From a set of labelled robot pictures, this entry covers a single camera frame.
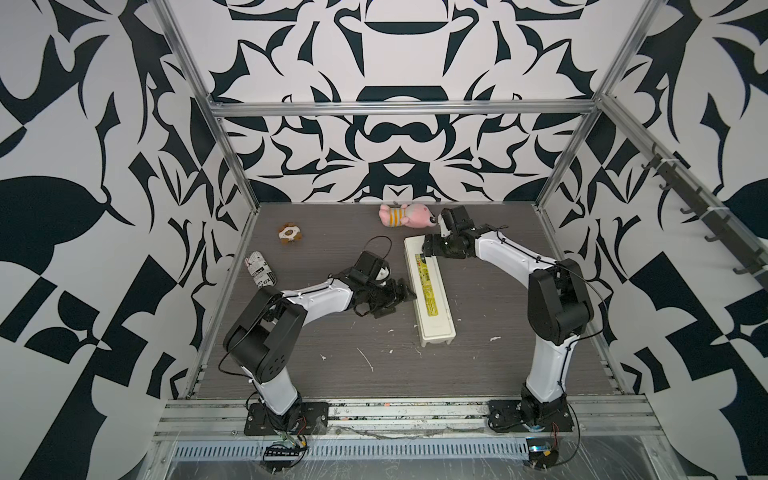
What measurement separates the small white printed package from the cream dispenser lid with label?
449 mm

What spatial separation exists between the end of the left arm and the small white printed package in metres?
0.38

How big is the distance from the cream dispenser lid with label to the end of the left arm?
0.18ft

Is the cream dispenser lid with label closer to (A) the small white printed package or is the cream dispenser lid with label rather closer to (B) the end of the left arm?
(B) the end of the left arm

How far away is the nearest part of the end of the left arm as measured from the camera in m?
0.79

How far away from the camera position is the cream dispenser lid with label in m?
0.83

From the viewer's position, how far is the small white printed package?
0.98 meters
